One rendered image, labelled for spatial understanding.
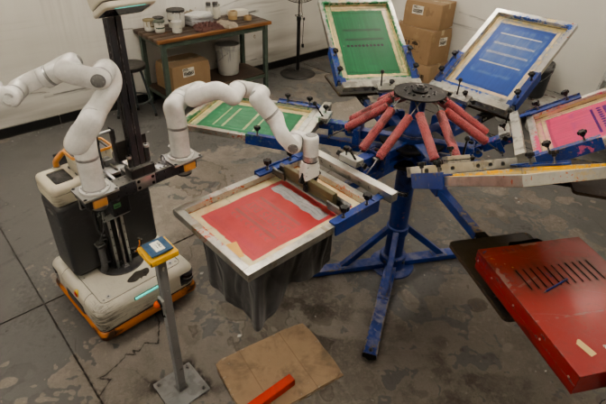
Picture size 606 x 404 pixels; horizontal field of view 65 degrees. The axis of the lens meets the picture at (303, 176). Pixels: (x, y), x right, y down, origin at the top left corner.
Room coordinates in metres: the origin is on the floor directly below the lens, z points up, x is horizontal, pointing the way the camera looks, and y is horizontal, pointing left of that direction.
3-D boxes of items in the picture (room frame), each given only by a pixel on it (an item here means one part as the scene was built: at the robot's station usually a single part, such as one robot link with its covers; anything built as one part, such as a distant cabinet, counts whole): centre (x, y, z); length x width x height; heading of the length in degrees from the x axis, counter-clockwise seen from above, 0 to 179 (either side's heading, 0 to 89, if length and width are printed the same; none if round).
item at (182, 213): (1.85, 0.12, 0.97); 0.79 x 0.58 x 0.04; 133
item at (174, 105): (2.05, 0.61, 1.37); 0.13 x 0.10 x 0.16; 175
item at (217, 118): (2.83, 0.21, 1.05); 1.08 x 0.61 x 0.23; 73
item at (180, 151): (2.05, 0.62, 1.21); 0.16 x 0.13 x 0.15; 47
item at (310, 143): (2.00, 0.00, 1.25); 0.15 x 0.10 x 0.11; 85
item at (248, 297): (1.65, 0.33, 0.74); 0.45 x 0.03 x 0.43; 43
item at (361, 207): (1.81, -0.25, 0.97); 0.30 x 0.05 x 0.07; 133
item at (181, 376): (1.55, 0.61, 0.48); 0.22 x 0.22 x 0.96; 43
